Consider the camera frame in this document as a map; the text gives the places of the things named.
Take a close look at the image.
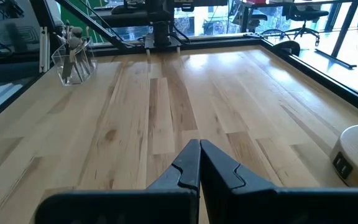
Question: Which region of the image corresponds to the clear acrylic container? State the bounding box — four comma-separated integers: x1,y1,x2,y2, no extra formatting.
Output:
50,36,98,87

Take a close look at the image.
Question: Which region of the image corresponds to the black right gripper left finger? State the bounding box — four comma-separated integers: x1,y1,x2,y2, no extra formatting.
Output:
35,139,201,224

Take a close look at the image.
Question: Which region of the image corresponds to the white aluminium extrusion post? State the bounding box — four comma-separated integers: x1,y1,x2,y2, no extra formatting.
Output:
39,26,50,73

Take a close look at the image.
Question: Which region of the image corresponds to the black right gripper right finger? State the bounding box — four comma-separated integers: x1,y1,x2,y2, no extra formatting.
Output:
200,139,358,224

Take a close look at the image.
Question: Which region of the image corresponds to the green panel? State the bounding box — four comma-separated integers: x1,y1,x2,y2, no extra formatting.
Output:
59,0,107,44

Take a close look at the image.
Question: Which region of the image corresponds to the black rounded object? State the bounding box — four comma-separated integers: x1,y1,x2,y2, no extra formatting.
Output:
271,40,301,57

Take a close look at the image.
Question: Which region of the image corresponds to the black office chair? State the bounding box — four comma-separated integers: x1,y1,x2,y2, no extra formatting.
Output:
283,4,331,48

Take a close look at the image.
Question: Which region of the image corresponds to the black slanted frame strut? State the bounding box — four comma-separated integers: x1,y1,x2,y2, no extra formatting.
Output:
54,0,129,50

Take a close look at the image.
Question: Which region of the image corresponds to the dark chair seat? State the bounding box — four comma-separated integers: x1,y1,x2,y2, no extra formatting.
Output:
0,60,42,84

